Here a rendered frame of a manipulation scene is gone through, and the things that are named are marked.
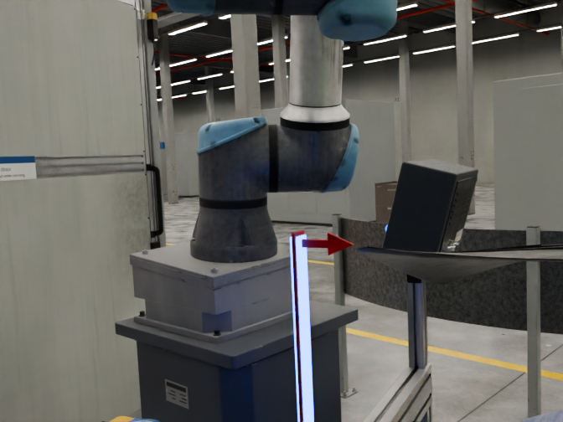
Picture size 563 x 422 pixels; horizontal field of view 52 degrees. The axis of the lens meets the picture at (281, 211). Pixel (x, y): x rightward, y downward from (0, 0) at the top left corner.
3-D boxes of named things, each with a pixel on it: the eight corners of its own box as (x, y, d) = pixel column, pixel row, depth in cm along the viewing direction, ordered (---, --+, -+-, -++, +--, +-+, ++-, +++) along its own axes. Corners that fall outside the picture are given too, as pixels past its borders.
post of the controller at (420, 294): (424, 369, 110) (421, 267, 109) (408, 367, 112) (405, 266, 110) (427, 364, 113) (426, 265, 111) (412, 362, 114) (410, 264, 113)
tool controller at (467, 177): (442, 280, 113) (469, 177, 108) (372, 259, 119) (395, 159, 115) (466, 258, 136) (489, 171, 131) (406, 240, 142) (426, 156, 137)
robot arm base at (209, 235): (172, 255, 99) (169, 198, 97) (224, 239, 111) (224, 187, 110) (245, 267, 91) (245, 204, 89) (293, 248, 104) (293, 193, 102)
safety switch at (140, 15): (147, 63, 251) (143, 7, 249) (139, 64, 253) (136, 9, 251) (160, 65, 259) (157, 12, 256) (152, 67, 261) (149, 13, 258)
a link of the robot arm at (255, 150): (200, 191, 105) (198, 115, 103) (275, 191, 106) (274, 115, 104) (194, 201, 93) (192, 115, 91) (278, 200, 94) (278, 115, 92)
